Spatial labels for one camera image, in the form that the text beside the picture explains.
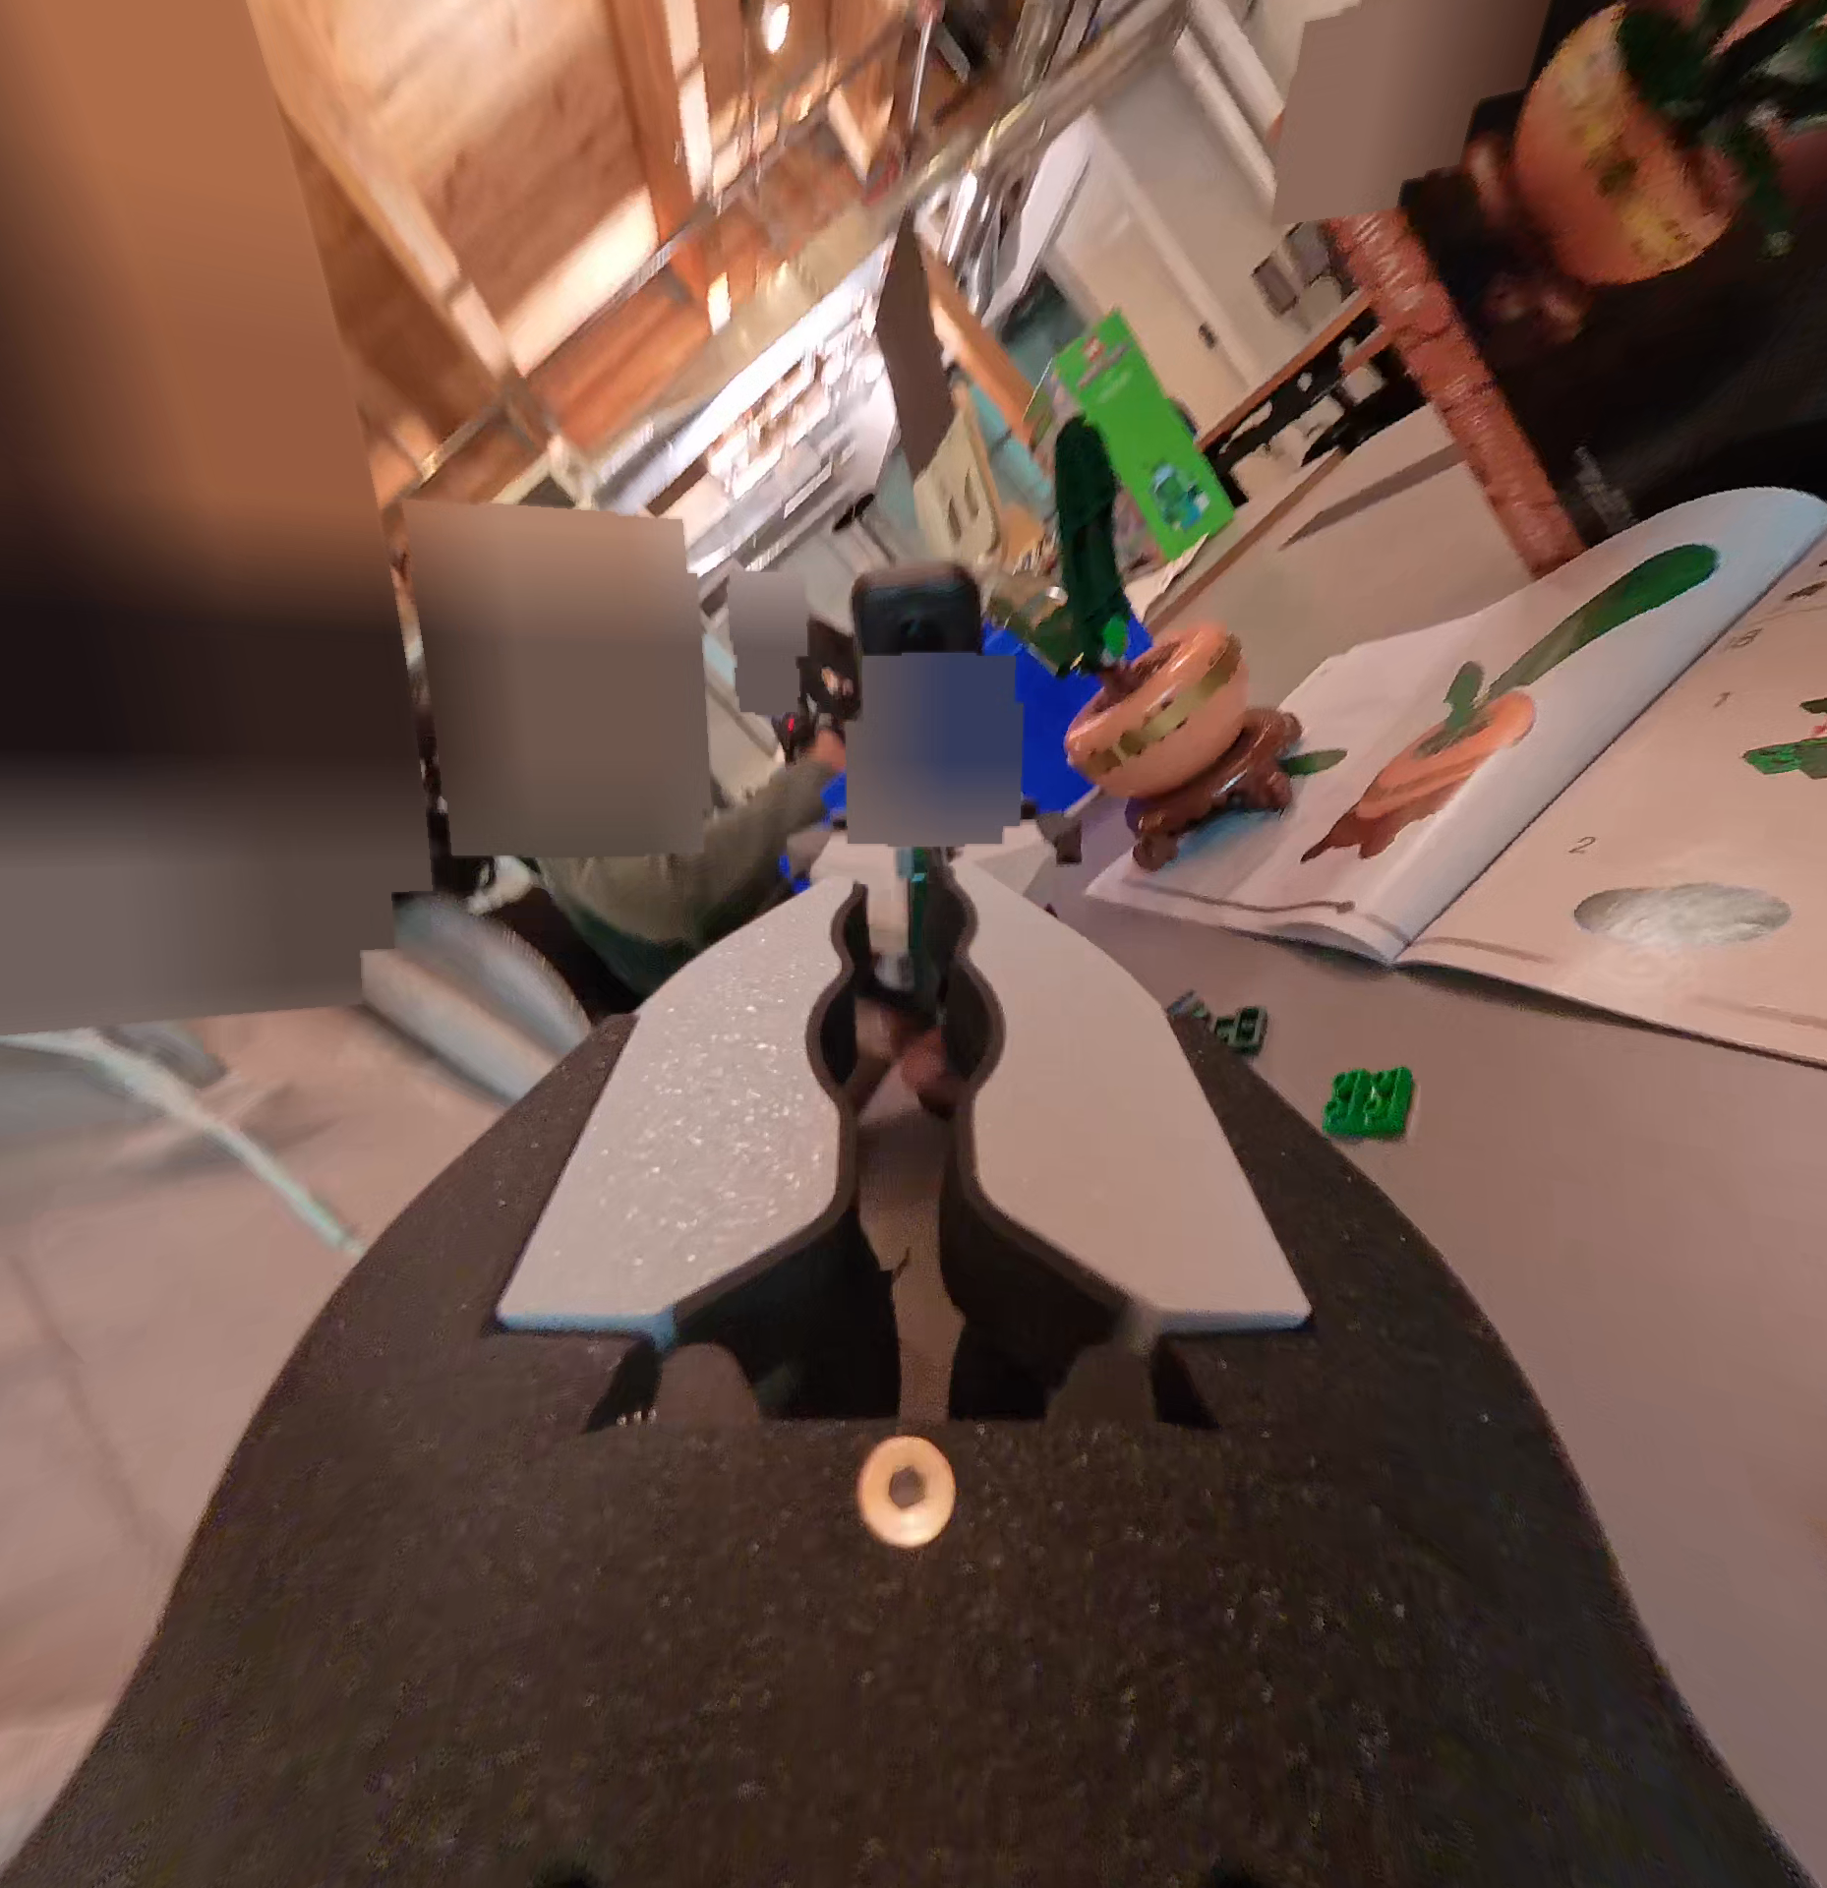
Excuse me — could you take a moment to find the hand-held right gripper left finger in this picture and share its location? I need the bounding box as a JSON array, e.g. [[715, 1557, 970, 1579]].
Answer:
[[495, 878, 861, 1350]]

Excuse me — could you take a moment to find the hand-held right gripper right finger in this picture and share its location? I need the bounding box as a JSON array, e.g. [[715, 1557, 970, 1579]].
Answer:
[[935, 869, 1314, 1350]]

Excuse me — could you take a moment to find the dark green brick piece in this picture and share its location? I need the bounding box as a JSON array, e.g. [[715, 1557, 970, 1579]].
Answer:
[[900, 844, 947, 1019]]

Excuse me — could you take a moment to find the grey desk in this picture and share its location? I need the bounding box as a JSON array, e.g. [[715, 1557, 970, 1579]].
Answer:
[[0, 395, 1827, 1888]]

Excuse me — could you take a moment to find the clear plastic bag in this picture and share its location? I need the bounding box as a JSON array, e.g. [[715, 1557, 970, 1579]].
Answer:
[[0, 888, 594, 1256]]

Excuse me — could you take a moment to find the bright green brick plate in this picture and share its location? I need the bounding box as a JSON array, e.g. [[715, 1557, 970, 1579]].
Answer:
[[1323, 1064, 1418, 1141]]

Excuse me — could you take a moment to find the toy brick potted plant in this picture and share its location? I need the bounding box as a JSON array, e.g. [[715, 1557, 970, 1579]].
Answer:
[[1053, 413, 1306, 876]]

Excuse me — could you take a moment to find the black handheld device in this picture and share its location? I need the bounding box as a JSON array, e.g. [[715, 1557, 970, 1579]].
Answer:
[[784, 616, 861, 762]]

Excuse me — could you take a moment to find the blue container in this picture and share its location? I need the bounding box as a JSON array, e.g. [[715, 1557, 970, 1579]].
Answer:
[[986, 613, 1154, 678]]

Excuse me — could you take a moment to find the open instruction booklet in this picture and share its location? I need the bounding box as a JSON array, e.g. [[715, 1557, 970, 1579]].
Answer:
[[1087, 486, 1827, 1074]]

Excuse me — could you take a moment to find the green cardboard box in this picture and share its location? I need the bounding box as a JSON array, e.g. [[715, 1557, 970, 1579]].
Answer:
[[1023, 310, 1233, 563]]

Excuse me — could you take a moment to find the black toy brick set box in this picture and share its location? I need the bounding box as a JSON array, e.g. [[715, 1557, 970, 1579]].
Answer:
[[1318, 0, 1827, 581]]

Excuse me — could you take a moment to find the black action camera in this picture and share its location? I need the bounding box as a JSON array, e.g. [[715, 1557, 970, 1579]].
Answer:
[[851, 563, 987, 660]]

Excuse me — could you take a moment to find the dark frame table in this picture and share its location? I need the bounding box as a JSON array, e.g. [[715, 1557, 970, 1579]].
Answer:
[[1197, 286, 1407, 462]]

